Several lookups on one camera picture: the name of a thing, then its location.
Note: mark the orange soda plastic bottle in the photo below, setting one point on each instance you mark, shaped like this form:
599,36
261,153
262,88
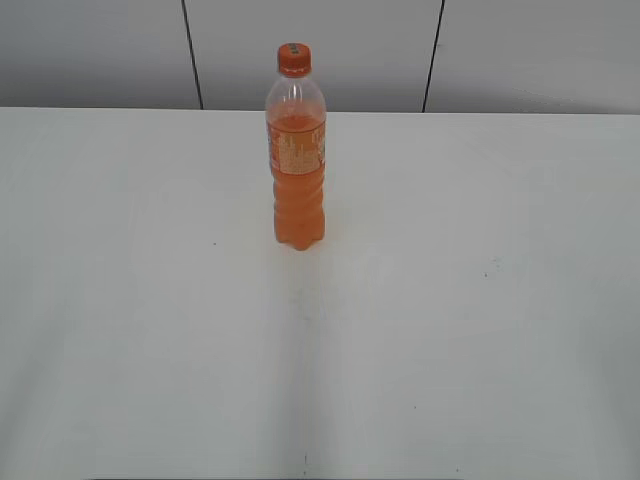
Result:
295,112

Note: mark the orange bottle cap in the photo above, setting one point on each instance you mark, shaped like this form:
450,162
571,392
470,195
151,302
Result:
294,60

